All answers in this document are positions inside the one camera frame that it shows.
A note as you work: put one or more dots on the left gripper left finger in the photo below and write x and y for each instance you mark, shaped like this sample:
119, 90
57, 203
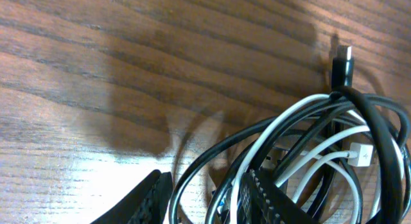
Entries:
146, 203

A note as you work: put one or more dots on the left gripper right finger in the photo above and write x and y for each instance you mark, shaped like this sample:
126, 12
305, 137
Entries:
262, 202

